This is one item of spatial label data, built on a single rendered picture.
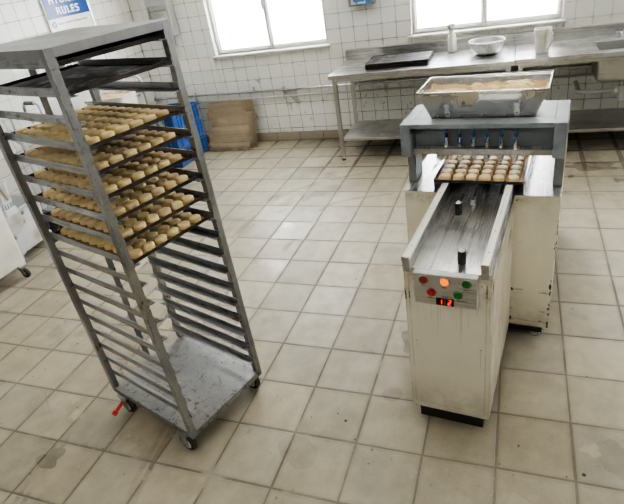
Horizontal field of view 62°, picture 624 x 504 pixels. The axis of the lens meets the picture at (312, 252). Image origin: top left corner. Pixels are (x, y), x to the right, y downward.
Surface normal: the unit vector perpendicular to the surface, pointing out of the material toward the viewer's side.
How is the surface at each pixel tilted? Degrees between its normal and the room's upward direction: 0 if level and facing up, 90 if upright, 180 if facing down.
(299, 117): 90
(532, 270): 90
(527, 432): 0
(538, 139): 90
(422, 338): 90
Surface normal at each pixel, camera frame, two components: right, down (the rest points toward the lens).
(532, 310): -0.41, 0.51
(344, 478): -0.15, -0.85
